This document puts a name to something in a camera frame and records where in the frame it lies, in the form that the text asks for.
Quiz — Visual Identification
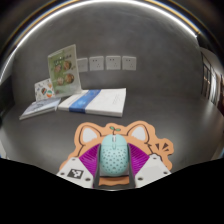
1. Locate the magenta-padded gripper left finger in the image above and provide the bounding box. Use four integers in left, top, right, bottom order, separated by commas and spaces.
56, 143, 102, 190

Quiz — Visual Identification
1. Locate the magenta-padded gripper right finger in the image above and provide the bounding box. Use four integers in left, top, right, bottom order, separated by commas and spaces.
127, 142, 173, 189

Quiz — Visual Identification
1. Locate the mint green perforated computer mouse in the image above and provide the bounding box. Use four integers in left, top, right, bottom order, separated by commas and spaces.
98, 134, 131, 177

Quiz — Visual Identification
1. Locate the orange corgi-shaped mouse pad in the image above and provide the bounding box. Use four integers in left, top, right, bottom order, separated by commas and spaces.
58, 120, 175, 188

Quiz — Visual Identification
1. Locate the pale grey illustrated book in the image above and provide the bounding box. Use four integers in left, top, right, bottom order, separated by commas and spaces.
18, 96, 62, 121

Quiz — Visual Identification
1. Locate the white book with blue band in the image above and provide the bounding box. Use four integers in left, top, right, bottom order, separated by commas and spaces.
57, 87, 128, 119

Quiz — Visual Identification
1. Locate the small white illustrated card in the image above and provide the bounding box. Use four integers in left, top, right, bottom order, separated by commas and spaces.
33, 77, 56, 102

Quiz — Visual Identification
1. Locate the green food-print booklet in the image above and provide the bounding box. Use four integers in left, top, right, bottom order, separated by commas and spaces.
46, 43, 83, 99

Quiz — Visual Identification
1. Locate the dark framed glass door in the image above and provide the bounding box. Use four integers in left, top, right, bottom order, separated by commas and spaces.
199, 49, 224, 109

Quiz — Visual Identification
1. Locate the white wall socket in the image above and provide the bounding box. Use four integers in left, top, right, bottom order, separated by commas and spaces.
121, 55, 137, 72
88, 55, 105, 72
105, 55, 122, 71
76, 57, 89, 73

